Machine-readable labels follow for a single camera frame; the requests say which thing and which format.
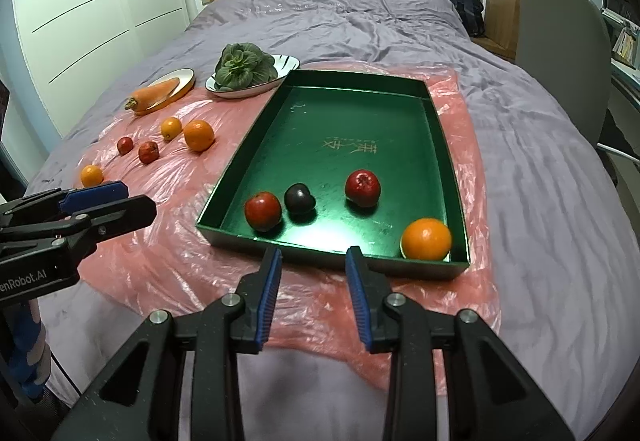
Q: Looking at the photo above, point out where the big red apple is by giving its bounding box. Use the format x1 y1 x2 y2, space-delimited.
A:
345 169 381 208

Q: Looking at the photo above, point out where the small yellow orange back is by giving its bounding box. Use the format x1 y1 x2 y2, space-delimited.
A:
160 117 182 142

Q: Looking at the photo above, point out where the large textured orange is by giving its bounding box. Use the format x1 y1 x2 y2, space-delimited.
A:
183 120 216 153

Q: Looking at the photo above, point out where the blue gloved left hand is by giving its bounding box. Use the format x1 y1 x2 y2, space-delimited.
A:
1 300 51 406

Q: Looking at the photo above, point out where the pink plastic sheet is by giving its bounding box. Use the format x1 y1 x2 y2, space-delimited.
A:
74 63 504 397

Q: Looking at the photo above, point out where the orange carrot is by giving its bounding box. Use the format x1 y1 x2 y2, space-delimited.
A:
125 77 180 112

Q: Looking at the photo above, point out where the green rectangular tray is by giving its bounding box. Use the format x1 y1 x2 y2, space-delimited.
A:
196 71 471 281

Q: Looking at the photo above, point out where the orange rimmed plate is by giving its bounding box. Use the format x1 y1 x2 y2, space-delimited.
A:
125 68 195 116

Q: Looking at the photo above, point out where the green leafy vegetable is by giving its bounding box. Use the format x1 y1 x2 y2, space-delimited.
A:
214 42 278 92

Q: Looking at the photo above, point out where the white wardrobe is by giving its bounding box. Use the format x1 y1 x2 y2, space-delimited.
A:
12 0 189 136

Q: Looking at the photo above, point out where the white striped plate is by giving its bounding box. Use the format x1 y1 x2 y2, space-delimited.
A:
204 53 302 100

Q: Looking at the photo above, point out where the black backpack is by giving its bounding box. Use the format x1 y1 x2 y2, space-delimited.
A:
449 0 485 37

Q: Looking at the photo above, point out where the wooden nightstand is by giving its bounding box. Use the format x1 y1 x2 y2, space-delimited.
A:
472 0 520 63

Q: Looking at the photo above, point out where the grey chair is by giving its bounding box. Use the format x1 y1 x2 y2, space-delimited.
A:
515 0 639 164

